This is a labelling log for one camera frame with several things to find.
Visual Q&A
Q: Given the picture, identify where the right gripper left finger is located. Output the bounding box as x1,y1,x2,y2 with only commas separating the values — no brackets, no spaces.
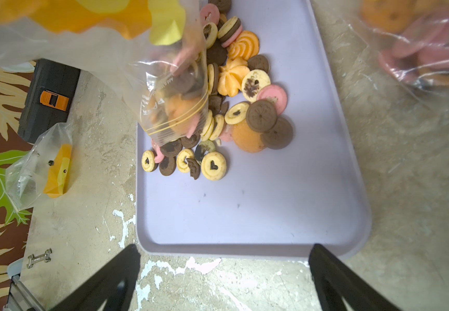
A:
52,244,141,310

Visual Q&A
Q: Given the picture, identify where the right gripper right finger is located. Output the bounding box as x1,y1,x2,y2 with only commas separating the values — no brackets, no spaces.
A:
309,244,399,310

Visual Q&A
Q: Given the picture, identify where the ziploc bag with yellow cookies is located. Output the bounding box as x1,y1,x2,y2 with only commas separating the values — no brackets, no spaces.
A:
5,123,72,212

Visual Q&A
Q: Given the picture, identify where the ziploc bag with brown items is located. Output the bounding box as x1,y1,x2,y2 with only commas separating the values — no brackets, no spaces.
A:
0,1,208,145

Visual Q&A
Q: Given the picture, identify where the ziploc bag with yellow toy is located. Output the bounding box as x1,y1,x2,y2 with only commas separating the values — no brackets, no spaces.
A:
346,0,449,104

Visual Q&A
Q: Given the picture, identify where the pile of poured cookies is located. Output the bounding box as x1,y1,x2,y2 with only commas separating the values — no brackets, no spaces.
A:
140,1,293,181

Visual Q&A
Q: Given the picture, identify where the small metal wrench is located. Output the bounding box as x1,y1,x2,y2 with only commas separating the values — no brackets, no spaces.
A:
26,248,53,269

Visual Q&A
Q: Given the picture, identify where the lavender plastic tray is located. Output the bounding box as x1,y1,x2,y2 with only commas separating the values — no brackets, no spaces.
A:
136,1,372,260

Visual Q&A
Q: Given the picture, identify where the black hard case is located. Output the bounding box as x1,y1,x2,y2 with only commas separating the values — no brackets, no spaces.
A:
18,59,81,144

